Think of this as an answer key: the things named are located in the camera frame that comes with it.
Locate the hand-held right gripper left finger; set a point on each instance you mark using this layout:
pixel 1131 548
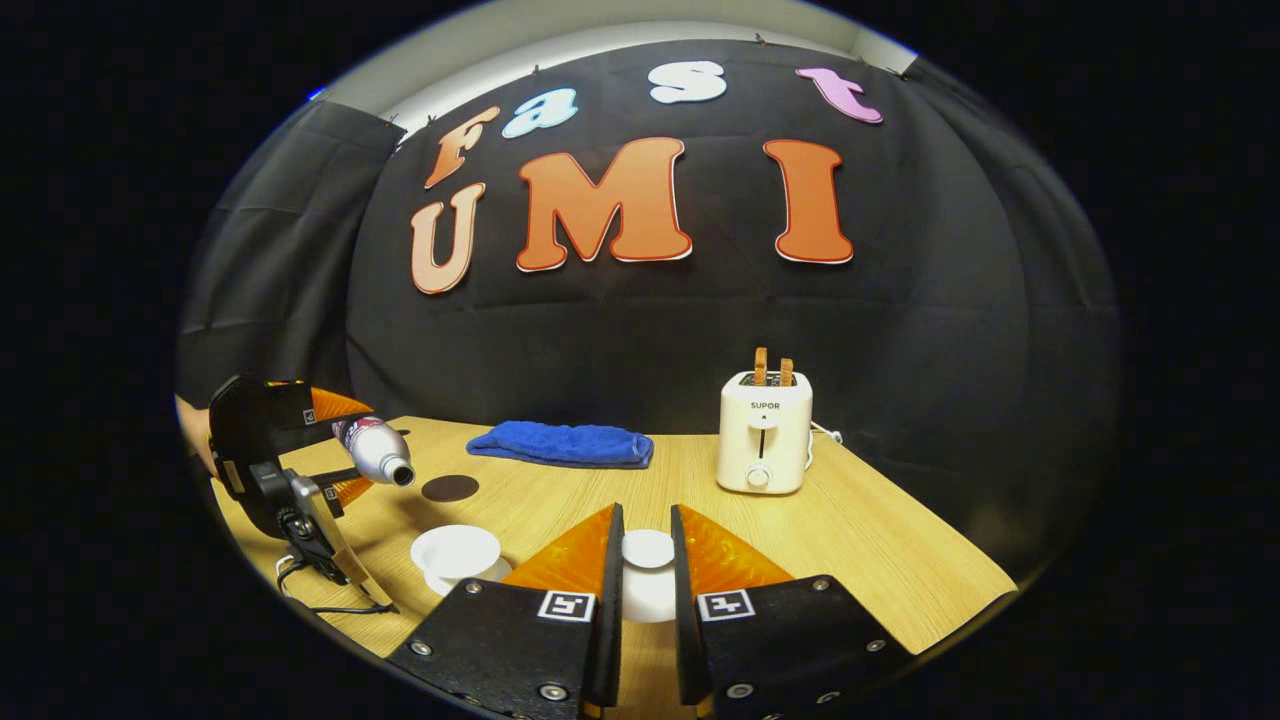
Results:
pixel 606 640

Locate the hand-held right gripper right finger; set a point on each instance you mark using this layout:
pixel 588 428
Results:
pixel 688 640

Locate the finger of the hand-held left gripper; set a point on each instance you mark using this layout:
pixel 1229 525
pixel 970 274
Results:
pixel 325 408
pixel 345 492

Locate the silver water bottle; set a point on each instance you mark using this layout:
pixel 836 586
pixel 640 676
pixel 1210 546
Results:
pixel 375 450

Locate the dark round coaster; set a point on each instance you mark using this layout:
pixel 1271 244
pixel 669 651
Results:
pixel 450 488

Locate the white teacup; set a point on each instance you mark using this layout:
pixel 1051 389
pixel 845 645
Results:
pixel 455 552

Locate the blue towel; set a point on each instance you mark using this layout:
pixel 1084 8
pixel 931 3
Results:
pixel 560 443

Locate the white toaster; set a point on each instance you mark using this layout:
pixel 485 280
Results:
pixel 765 440

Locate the black backdrop cloth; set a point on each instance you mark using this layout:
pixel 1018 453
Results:
pixel 650 340

